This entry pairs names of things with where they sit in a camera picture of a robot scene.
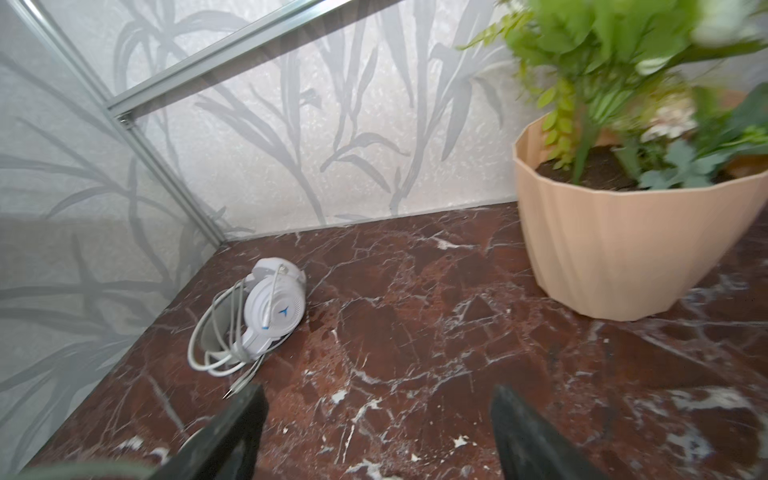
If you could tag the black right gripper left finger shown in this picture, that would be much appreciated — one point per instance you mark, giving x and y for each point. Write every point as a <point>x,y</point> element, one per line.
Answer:
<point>227,448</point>

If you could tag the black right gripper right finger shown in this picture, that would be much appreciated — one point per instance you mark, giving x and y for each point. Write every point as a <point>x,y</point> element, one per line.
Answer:
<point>529,447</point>

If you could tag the mint green over-ear headphones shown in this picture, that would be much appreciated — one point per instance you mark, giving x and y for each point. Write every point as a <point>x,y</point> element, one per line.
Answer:
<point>87,469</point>

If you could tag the potted plant beige pot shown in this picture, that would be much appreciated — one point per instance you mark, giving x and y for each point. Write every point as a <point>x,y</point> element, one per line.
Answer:
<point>636,180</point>

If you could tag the white over-ear headphones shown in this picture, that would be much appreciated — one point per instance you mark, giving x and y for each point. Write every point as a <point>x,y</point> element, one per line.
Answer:
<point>249,319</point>

